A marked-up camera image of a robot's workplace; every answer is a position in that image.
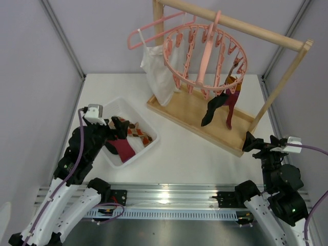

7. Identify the white plastic basket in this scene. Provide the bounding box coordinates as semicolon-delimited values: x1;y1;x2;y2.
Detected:
102;97;160;169

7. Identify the black sock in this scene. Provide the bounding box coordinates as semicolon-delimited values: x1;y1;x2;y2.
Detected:
201;93;229;127

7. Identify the beige argyle sock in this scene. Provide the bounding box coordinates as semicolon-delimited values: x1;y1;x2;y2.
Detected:
224;60;240;85
109;116;153;147

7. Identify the pink round clip hanger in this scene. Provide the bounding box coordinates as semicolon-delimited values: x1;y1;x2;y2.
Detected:
162;11;248;100

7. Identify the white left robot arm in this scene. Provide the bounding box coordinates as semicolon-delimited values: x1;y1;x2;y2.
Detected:
8;116;129;245

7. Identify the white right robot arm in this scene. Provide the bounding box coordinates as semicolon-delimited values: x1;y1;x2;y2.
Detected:
234;132;309;245

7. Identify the pink clothes hanger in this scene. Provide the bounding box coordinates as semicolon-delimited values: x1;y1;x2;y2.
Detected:
127;11;197;50

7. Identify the magenta striped sock yellow cuff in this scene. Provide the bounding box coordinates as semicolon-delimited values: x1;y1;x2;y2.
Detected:
105;139;136;163

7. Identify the wooden clothes rack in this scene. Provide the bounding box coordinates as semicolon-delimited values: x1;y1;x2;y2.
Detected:
147;1;313;156

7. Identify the white camisole top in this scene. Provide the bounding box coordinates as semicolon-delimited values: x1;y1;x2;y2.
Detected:
138;29;185;107

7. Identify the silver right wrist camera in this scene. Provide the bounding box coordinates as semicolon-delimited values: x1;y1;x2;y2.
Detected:
280;136;302;154

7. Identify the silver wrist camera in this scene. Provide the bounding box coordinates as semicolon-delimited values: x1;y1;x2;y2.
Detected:
82;104;109;126
280;136;302;154

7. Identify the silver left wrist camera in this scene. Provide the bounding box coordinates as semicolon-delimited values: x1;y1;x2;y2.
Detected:
82;104;109;126

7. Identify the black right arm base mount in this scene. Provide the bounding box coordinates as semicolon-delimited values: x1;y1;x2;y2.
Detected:
212;191;245;209

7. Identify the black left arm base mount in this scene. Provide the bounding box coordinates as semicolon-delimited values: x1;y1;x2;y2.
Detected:
109;190;128;206

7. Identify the aluminium mounting rail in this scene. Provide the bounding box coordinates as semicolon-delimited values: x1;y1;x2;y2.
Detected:
34;182;311;209

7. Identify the white slotted cable duct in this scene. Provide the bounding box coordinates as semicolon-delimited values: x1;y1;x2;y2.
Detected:
85;209;252;221

